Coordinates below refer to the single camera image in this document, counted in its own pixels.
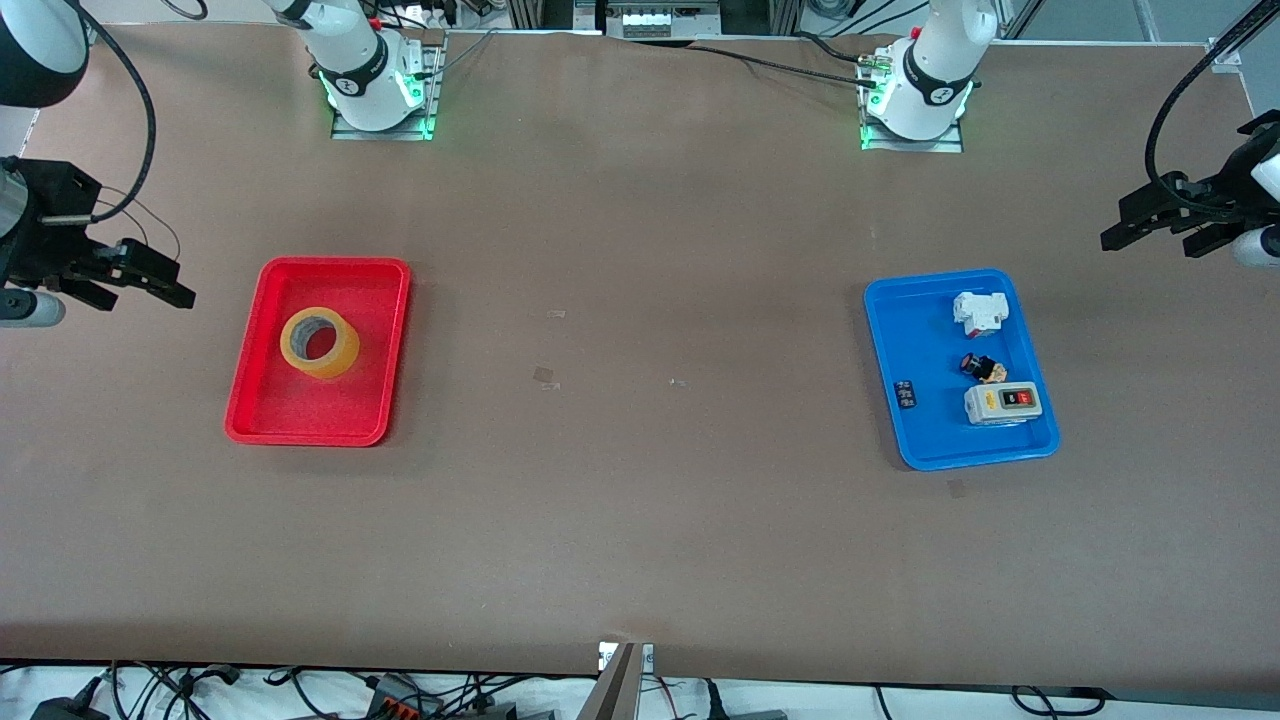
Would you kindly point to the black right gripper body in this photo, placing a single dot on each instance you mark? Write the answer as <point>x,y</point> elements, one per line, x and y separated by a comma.
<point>45,222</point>

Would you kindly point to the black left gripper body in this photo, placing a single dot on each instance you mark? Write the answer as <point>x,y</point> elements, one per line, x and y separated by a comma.
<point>1222,196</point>

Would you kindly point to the yellow tape roll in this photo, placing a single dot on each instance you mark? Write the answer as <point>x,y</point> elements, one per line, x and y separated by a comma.
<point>345,355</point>

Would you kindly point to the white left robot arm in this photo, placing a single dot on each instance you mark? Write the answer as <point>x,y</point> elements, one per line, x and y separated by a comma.
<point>930,60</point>

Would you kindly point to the white circuit breaker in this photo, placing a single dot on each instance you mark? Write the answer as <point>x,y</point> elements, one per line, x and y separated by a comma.
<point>982,312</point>

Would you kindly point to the black red push button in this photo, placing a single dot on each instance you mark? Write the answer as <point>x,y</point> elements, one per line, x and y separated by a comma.
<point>975,364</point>

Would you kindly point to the red plastic tray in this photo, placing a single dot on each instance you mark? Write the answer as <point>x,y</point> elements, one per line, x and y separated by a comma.
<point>375,400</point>

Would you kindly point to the small black terminal block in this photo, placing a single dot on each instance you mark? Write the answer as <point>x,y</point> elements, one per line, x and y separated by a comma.
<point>907,393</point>

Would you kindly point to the blue plastic tray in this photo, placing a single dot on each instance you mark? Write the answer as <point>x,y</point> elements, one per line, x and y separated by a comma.
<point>940,440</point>

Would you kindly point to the white power strip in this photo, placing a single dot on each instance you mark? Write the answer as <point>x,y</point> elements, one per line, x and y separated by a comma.
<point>415,14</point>

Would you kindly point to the black power adapter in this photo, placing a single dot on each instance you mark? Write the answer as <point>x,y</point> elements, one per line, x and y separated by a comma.
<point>65,708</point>

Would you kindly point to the orange black connector block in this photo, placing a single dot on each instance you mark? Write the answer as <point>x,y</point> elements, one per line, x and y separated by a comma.
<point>400,698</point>

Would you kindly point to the aluminium profile beam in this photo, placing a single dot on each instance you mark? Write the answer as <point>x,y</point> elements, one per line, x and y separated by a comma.
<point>612,690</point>

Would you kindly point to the metal corner bracket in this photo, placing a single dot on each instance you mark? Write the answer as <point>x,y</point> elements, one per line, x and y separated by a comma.
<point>1222,55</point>

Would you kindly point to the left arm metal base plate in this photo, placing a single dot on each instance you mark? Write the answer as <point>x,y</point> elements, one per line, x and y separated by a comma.
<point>950,146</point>

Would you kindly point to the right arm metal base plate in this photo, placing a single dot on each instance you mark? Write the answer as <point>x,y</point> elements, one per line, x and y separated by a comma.
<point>345,132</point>

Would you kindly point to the grey switch box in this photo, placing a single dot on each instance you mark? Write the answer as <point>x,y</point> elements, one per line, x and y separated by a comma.
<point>1003,404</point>

